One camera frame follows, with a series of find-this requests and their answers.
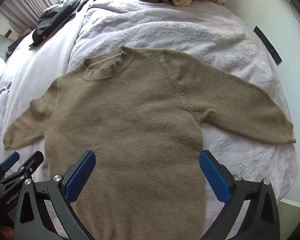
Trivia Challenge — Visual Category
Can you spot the wall-mounted screen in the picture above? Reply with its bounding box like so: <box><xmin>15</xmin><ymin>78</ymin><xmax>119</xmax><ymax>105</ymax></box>
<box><xmin>254</xmin><ymin>26</ymin><xmax>282</xmax><ymax>65</ymax></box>

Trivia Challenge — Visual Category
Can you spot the thin wall cable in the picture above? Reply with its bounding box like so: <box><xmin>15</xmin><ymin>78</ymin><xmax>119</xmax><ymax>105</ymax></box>
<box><xmin>289</xmin><ymin>1</ymin><xmax>300</xmax><ymax>29</ymax></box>

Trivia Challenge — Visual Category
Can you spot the white bed sheet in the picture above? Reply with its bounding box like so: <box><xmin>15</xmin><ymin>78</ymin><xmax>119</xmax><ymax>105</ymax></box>
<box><xmin>0</xmin><ymin>0</ymin><xmax>299</xmax><ymax>240</ymax></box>

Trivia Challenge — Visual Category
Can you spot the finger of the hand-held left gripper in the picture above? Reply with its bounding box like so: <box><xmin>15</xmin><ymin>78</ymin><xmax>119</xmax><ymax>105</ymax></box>
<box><xmin>0</xmin><ymin>152</ymin><xmax>20</xmax><ymax>174</ymax></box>
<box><xmin>16</xmin><ymin>151</ymin><xmax>44</xmax><ymax>180</ymax></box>

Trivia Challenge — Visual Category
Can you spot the grey curtain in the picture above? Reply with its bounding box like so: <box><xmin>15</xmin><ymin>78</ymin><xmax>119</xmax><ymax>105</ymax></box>
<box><xmin>0</xmin><ymin>0</ymin><xmax>53</xmax><ymax>28</ymax></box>

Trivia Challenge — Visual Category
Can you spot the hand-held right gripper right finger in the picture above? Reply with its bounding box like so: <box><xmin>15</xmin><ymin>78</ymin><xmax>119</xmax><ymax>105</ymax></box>
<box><xmin>199</xmin><ymin>150</ymin><xmax>280</xmax><ymax>240</ymax></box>

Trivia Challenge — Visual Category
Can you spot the brown knit sweater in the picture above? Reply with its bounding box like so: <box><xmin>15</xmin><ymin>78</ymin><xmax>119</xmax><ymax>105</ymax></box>
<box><xmin>2</xmin><ymin>45</ymin><xmax>297</xmax><ymax>240</ymax></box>

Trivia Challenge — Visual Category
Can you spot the black clothing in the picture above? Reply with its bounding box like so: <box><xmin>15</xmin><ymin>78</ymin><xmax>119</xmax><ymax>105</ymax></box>
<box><xmin>29</xmin><ymin>0</ymin><xmax>110</xmax><ymax>47</ymax></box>

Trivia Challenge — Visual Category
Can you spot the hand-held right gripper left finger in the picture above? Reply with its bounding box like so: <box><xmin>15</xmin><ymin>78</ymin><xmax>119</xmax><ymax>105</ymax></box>
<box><xmin>14</xmin><ymin>151</ymin><xmax>98</xmax><ymax>240</ymax></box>

